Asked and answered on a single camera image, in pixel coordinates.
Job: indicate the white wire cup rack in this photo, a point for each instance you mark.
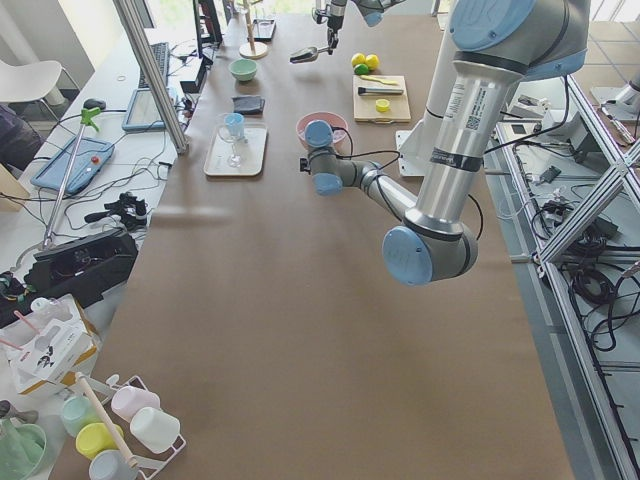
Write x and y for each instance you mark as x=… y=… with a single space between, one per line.
x=134 y=437

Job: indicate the clear wine glass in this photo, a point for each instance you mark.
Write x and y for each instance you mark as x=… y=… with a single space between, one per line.
x=234 y=159

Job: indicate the wooden cutting board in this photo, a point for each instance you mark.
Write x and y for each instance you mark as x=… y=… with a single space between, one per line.
x=364 y=109

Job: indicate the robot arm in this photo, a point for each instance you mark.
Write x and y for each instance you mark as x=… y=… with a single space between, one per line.
x=488 y=49
x=371 y=10

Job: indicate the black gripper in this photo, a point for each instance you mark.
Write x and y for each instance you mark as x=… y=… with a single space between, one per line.
x=336 y=11

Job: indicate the yellow plastic knife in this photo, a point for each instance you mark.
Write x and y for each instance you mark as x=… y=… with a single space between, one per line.
x=379 y=80

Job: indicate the light blue cup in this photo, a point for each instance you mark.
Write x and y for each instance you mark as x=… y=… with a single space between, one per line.
x=232 y=128

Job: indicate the black tray with glasses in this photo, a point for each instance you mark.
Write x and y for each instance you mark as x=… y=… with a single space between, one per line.
x=263 y=29

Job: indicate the black and silver muddler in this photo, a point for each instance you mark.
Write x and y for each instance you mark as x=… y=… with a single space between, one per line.
x=371 y=91

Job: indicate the yellow cup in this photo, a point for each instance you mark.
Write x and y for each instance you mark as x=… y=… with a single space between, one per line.
x=93 y=439

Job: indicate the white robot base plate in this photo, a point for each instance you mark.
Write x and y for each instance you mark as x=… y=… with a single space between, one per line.
x=418 y=152

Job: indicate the grey cup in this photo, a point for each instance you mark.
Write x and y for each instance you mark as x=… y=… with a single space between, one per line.
x=110 y=465

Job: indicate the green tipped grabber stick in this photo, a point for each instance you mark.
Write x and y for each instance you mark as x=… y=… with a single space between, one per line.
x=86 y=119

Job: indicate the yellow lemon half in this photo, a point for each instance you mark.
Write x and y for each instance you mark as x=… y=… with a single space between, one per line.
x=382 y=105

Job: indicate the pink bowl with ice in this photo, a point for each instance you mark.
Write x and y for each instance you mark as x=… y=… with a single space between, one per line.
x=321 y=129

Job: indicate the green lime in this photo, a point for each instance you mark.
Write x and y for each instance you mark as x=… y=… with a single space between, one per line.
x=361 y=69

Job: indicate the wooden glass stand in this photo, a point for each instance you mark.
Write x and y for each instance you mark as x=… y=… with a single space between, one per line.
x=251 y=49

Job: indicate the white cardboard box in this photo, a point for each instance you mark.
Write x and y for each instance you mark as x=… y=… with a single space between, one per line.
x=47 y=347

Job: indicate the white chair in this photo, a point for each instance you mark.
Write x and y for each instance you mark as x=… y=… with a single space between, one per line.
x=29 y=83

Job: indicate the beige serving tray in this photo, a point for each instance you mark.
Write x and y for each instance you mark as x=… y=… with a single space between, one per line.
x=228 y=156

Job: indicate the pink cup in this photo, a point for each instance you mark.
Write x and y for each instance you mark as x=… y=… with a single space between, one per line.
x=128 y=400

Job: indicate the white cup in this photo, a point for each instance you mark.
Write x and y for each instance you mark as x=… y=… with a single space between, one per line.
x=155 y=429

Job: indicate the stainless steel ice scoop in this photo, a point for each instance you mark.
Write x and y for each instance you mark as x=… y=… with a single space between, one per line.
x=308 y=54

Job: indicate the aluminium frame post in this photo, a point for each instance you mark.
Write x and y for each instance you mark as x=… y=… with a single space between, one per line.
x=133 y=27

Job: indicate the dark grey folded cloth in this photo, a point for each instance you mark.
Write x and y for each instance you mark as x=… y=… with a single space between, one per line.
x=248 y=104

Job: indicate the mint green bowl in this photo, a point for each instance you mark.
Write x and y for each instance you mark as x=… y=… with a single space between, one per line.
x=243 y=69

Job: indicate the black equipment case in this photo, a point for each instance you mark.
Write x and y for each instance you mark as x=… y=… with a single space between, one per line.
x=84 y=268

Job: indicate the mint green cup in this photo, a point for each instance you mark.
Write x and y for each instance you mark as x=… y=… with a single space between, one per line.
x=78 y=412

